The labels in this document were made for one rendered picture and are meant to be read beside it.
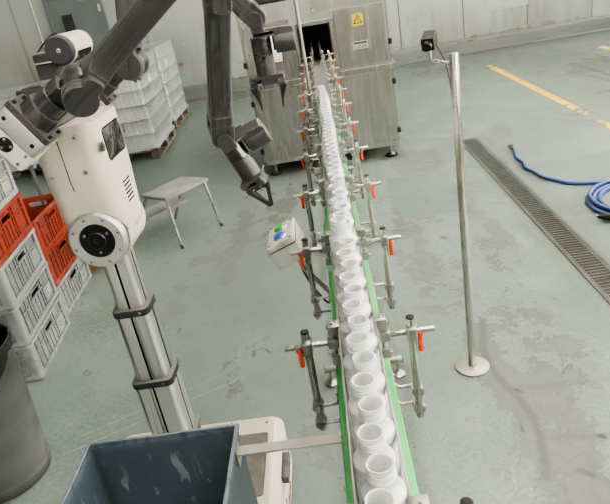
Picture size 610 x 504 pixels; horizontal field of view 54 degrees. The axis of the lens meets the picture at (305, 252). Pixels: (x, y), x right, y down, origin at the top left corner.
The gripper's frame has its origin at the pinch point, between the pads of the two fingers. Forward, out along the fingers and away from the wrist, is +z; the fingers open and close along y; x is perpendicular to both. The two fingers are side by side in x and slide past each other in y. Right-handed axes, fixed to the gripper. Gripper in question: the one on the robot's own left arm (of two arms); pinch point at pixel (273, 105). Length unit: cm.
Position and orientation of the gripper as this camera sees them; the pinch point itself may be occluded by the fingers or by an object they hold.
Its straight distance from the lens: 184.1
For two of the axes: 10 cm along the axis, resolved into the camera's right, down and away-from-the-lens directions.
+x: 0.0, 4.3, -9.0
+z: 1.7, 8.9, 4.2
